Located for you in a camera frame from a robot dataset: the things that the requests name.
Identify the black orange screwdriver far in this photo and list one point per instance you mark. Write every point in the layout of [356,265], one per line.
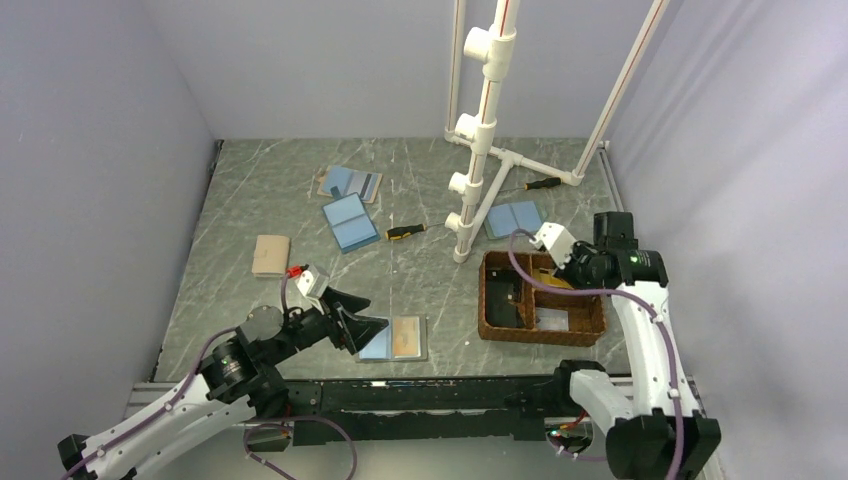
[546,183]

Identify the white card in basket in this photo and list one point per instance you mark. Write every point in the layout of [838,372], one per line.
[547,319]

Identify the blue card holder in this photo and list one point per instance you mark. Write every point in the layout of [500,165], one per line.
[502,220]
[350,223]

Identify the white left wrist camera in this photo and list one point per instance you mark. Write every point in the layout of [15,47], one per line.
[310,281]

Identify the blue card holder on green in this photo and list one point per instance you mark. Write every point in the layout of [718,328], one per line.
[502,220]

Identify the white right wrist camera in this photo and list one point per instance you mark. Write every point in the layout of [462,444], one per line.
[557,241]

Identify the tan card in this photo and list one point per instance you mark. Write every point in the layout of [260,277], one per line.
[406,340]

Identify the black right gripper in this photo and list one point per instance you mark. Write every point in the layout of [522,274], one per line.
[578,250]

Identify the gold credit card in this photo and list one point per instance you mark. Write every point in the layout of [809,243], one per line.
[546,277]

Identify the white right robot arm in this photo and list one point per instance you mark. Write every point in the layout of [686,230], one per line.
[658,432]

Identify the black yellow screwdriver near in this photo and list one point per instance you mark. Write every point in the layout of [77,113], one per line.
[401,232]

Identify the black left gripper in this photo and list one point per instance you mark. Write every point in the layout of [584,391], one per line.
[356,330]

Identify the white PVC pipe frame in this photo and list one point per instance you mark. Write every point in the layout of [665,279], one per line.
[489,166]

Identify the tan card holder with cards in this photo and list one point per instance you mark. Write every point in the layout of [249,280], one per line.
[350,181]

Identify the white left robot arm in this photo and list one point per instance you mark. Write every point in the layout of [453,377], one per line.
[228,383]

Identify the beige closed card holder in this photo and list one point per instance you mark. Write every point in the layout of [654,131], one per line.
[271,254]

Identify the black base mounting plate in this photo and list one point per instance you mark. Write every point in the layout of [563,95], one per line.
[520,407]

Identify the right side aluminium rail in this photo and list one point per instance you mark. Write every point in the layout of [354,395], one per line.
[604,161]

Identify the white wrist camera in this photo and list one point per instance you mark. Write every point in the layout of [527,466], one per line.
[310,281]
[557,241]

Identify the grey leather card holder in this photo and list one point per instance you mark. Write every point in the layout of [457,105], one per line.
[378,350]

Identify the brown woven basket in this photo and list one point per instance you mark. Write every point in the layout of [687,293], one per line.
[586,313]

